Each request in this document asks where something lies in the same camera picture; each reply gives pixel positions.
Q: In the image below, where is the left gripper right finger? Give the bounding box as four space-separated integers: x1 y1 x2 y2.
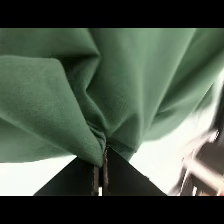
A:
102 145 167 197

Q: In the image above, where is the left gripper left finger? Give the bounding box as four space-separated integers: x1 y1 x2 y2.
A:
33 156 100 197

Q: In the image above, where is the silver frame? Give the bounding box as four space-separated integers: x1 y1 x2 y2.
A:
169 128 224 197

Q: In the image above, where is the green shirt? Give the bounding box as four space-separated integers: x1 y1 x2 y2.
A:
0 27 224 168

